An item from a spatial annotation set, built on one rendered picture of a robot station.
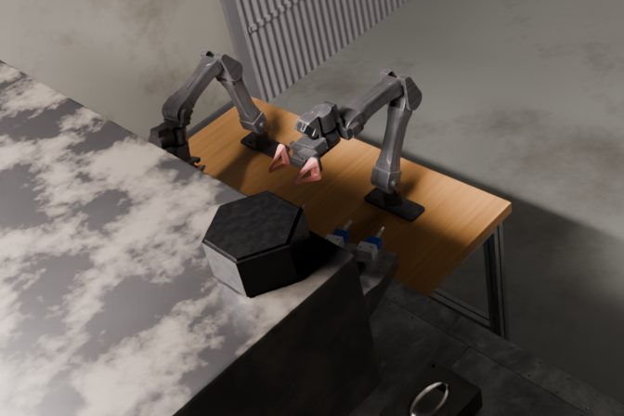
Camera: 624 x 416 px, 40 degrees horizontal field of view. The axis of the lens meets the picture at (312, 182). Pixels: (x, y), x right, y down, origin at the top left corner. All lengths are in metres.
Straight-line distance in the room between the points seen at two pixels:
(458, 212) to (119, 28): 2.05
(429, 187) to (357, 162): 0.29
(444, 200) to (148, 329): 1.96
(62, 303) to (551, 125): 3.60
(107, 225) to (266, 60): 3.78
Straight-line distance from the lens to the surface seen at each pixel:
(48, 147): 1.11
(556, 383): 2.21
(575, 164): 4.06
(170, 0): 4.24
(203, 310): 0.81
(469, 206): 2.66
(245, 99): 2.89
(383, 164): 2.57
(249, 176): 2.94
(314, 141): 2.28
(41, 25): 3.89
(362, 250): 2.45
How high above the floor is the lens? 2.57
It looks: 38 degrees down
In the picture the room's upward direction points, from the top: 14 degrees counter-clockwise
